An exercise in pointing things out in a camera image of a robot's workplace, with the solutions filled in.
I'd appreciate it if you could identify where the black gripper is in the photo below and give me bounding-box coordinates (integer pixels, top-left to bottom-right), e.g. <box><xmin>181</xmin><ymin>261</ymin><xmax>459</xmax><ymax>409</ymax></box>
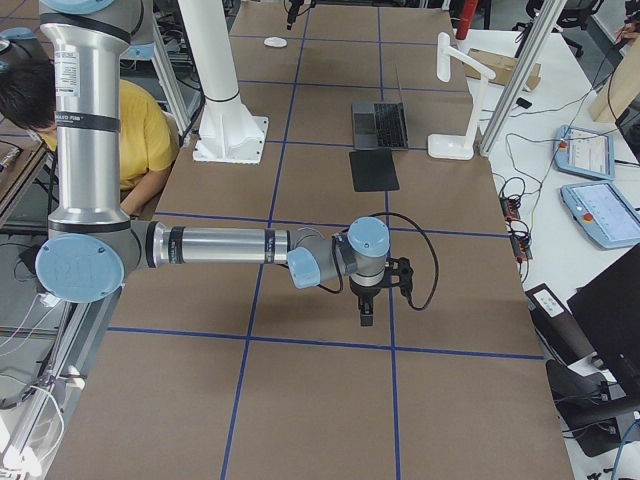
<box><xmin>349</xmin><ymin>278</ymin><xmax>386</xmax><ymax>327</ymax></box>

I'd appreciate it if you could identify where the black mouse pad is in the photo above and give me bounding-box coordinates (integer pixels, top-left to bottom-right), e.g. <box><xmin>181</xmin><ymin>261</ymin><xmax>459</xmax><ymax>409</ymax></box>
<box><xmin>349</xmin><ymin>148</ymin><xmax>400</xmax><ymax>192</ymax></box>

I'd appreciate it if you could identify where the grey laptop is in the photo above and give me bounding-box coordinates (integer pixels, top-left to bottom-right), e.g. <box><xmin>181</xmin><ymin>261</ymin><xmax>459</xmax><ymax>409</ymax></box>
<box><xmin>351</xmin><ymin>73</ymin><xmax>409</xmax><ymax>150</ymax></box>

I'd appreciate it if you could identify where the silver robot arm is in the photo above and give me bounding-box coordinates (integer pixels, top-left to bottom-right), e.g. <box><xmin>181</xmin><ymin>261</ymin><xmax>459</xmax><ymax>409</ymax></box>
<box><xmin>35</xmin><ymin>1</ymin><xmax>390</xmax><ymax>326</ymax></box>

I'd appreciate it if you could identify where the white desk lamp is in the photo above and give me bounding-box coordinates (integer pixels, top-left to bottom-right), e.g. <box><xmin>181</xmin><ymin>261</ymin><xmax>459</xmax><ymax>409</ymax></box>
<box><xmin>426</xmin><ymin>32</ymin><xmax>496</xmax><ymax>160</ymax></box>

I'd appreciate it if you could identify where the white computer mouse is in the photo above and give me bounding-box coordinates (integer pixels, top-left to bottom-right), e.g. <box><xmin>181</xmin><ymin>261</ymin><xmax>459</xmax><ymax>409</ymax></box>
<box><xmin>264</xmin><ymin>37</ymin><xmax>288</xmax><ymax>48</ymax></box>

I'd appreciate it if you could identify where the black monitor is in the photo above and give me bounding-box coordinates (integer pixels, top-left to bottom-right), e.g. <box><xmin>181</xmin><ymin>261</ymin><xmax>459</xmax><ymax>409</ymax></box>
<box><xmin>568</xmin><ymin>246</ymin><xmax>639</xmax><ymax>394</ymax></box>

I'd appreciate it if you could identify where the lower blue teach pendant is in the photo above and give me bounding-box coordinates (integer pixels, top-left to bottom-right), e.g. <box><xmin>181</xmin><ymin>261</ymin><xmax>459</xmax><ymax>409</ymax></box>
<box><xmin>560</xmin><ymin>180</ymin><xmax>639</xmax><ymax>249</ymax></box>

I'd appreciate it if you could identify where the blue teach pendant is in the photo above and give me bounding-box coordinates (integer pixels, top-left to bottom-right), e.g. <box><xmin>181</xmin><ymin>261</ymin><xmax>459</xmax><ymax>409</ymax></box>
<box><xmin>553</xmin><ymin>124</ymin><xmax>615</xmax><ymax>180</ymax></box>
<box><xmin>560</xmin><ymin>180</ymin><xmax>639</xmax><ymax>249</ymax></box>

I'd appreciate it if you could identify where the small black square device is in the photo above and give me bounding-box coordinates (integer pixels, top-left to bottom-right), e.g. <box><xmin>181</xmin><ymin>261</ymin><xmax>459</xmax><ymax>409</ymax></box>
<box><xmin>516</xmin><ymin>98</ymin><xmax>532</xmax><ymax>109</ymax></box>

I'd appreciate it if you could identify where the upper blue teach pendant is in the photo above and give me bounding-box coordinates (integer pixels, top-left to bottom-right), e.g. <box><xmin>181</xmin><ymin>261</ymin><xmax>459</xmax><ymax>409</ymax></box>
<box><xmin>553</xmin><ymin>124</ymin><xmax>615</xmax><ymax>180</ymax></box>

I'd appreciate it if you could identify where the person in yellow shirt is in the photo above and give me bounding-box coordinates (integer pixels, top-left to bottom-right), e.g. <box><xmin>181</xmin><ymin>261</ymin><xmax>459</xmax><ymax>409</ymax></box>
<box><xmin>1</xmin><ymin>61</ymin><xmax>179</xmax><ymax>217</ymax></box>

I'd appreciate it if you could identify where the cardboard box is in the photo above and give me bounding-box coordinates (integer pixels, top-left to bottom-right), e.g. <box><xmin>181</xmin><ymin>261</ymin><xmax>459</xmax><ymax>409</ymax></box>
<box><xmin>468</xmin><ymin>48</ymin><xmax>541</xmax><ymax>91</ymax></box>

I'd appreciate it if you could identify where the red cylinder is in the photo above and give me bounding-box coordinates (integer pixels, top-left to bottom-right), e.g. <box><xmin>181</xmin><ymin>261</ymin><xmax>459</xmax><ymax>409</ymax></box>
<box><xmin>456</xmin><ymin>0</ymin><xmax>478</xmax><ymax>40</ymax></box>

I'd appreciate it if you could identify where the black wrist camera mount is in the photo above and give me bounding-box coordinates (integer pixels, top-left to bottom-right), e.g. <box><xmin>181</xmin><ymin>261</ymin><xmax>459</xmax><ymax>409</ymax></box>
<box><xmin>385</xmin><ymin>257</ymin><xmax>414</xmax><ymax>300</ymax></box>

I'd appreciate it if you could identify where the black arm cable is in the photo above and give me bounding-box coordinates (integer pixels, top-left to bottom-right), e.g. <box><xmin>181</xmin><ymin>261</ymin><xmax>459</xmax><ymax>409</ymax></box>
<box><xmin>319</xmin><ymin>212</ymin><xmax>440</xmax><ymax>311</ymax></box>

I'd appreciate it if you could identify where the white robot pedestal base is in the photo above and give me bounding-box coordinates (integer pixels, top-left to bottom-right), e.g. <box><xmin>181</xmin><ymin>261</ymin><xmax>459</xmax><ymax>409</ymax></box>
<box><xmin>179</xmin><ymin>0</ymin><xmax>269</xmax><ymax>165</ymax></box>

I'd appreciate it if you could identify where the aluminium frame post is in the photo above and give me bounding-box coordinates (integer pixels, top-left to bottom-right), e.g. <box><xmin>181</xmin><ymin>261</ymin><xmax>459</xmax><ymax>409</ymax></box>
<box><xmin>479</xmin><ymin>0</ymin><xmax>566</xmax><ymax>157</ymax></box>

